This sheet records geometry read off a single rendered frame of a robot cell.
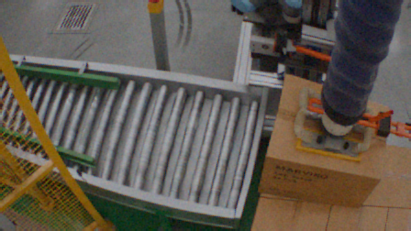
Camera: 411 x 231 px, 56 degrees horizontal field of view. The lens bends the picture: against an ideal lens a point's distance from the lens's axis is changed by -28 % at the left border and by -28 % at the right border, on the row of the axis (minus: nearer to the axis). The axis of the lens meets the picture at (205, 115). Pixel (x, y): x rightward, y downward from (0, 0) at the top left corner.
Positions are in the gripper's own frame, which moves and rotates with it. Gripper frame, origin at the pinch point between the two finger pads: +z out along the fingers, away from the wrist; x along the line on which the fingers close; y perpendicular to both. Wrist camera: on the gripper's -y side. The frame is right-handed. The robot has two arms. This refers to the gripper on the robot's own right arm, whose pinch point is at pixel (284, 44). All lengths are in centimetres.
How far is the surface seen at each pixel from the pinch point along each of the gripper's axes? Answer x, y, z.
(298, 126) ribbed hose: -34.4, 11.3, 4.8
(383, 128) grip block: -30, 54, -1
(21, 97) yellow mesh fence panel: -75, -79, -46
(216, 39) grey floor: 77, -51, 107
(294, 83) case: -9.7, 6.4, 13.5
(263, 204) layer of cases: -51, 5, 54
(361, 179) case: -47, 49, 18
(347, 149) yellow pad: -37, 37, 11
